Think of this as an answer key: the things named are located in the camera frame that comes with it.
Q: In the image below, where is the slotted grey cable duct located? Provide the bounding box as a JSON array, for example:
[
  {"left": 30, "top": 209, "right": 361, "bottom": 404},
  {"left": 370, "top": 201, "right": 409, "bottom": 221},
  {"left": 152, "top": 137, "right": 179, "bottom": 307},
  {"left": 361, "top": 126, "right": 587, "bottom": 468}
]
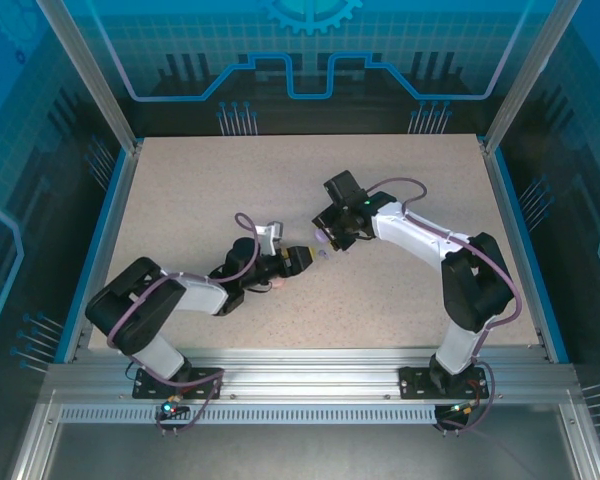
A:
[{"left": 59, "top": 405, "right": 439, "bottom": 425}]

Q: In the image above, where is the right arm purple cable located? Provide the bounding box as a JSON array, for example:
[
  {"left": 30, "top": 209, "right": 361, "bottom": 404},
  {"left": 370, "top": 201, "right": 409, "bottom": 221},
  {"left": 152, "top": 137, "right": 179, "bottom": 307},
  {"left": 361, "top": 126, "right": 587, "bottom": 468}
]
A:
[{"left": 365, "top": 177, "right": 526, "bottom": 434}]

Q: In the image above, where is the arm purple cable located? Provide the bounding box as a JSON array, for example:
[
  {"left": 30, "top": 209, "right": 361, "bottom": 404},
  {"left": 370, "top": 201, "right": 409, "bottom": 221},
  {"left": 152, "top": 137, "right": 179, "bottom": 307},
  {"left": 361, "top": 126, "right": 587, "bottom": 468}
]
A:
[
  {"left": 365, "top": 177, "right": 526, "bottom": 434},
  {"left": 104, "top": 212, "right": 261, "bottom": 436}
]

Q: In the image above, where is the aluminium frame post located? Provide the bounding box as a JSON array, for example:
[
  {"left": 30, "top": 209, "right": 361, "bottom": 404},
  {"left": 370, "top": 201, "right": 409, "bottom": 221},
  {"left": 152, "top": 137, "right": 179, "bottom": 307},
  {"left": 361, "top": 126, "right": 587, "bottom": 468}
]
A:
[
  {"left": 34, "top": 0, "right": 144, "bottom": 154},
  {"left": 482, "top": 0, "right": 584, "bottom": 154}
]

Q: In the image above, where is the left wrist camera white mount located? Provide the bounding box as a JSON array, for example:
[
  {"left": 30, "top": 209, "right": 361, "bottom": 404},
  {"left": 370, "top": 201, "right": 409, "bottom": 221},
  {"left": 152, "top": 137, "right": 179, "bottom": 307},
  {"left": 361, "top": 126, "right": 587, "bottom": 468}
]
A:
[{"left": 253, "top": 221, "right": 287, "bottom": 257}]

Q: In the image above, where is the blue trimmed aluminium side rail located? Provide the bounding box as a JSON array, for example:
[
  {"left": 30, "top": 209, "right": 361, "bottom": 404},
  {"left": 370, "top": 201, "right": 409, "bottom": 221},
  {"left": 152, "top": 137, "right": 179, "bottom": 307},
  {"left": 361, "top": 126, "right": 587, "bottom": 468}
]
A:
[
  {"left": 479, "top": 134, "right": 571, "bottom": 364},
  {"left": 54, "top": 139, "right": 145, "bottom": 364}
]

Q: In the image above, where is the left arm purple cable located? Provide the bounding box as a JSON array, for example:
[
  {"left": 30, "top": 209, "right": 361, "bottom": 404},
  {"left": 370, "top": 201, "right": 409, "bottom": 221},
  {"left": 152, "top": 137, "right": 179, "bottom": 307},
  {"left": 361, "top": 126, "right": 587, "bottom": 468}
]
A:
[{"left": 104, "top": 212, "right": 261, "bottom": 436}]

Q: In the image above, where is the aluminium front mounting rail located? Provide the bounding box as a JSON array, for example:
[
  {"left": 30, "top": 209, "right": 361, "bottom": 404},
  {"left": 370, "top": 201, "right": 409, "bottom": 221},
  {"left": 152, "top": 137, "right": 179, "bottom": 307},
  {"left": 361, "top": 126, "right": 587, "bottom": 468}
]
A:
[{"left": 44, "top": 347, "right": 579, "bottom": 406}]

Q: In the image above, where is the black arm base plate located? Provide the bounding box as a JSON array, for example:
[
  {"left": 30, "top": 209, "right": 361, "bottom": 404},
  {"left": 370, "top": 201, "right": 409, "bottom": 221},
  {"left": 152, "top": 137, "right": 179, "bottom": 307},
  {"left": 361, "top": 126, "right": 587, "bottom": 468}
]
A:
[
  {"left": 132, "top": 367, "right": 225, "bottom": 401},
  {"left": 398, "top": 364, "right": 491, "bottom": 401}
]

